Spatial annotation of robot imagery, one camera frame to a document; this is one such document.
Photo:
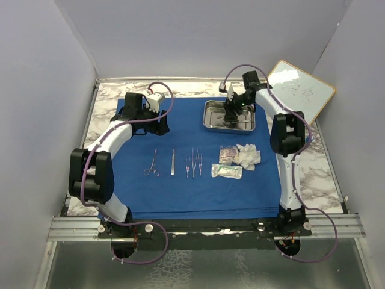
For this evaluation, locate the white gauze pieces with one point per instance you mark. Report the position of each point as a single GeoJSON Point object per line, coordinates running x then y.
{"type": "Point", "coordinates": [248, 156]}

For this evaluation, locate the silver scalpel handle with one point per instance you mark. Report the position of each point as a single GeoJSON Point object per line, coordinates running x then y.
{"type": "Point", "coordinates": [173, 161]}
{"type": "Point", "coordinates": [236, 121]}

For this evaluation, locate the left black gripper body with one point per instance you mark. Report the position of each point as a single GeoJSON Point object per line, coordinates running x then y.
{"type": "Point", "coordinates": [153, 126]}

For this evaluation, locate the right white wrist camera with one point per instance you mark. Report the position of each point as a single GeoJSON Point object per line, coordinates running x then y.
{"type": "Point", "coordinates": [227, 88]}

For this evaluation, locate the silver hemostat forceps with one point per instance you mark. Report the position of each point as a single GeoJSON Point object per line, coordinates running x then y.
{"type": "Point", "coordinates": [152, 169]}

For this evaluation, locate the clear green suture packet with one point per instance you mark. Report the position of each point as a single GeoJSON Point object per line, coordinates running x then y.
{"type": "Point", "coordinates": [234, 172]}

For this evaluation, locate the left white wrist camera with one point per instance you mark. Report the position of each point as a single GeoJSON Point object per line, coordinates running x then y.
{"type": "Point", "coordinates": [154, 101]}

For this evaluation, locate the stainless steel instrument tray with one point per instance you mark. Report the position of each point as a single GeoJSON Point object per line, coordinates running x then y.
{"type": "Point", "coordinates": [214, 114]}

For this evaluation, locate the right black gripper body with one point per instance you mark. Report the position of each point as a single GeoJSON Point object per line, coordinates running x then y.
{"type": "Point", "coordinates": [237, 102]}

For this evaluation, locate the small whiteboard with wooden frame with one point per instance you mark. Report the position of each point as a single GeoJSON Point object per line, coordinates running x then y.
{"type": "Point", "coordinates": [299, 90]}

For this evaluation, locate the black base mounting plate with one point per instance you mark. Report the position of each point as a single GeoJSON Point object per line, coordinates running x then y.
{"type": "Point", "coordinates": [195, 234]}

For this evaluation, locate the silver metal tweezers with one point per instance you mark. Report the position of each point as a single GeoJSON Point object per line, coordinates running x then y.
{"type": "Point", "coordinates": [200, 159]}

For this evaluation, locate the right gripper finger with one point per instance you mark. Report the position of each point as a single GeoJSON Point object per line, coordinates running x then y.
{"type": "Point", "coordinates": [235, 114]}
{"type": "Point", "coordinates": [227, 116]}

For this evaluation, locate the blue surgical drape cloth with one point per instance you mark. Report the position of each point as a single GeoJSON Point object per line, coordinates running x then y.
{"type": "Point", "coordinates": [256, 194]}

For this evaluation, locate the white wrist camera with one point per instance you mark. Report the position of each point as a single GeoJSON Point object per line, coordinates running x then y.
{"type": "Point", "coordinates": [227, 88]}
{"type": "Point", "coordinates": [154, 101]}

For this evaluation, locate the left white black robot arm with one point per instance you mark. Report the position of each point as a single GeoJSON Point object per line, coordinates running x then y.
{"type": "Point", "coordinates": [91, 177]}

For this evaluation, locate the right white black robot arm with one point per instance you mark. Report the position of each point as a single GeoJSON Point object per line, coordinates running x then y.
{"type": "Point", "coordinates": [287, 140]}

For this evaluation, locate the purple patterned packet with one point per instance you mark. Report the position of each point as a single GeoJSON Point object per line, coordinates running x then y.
{"type": "Point", "coordinates": [228, 154]}

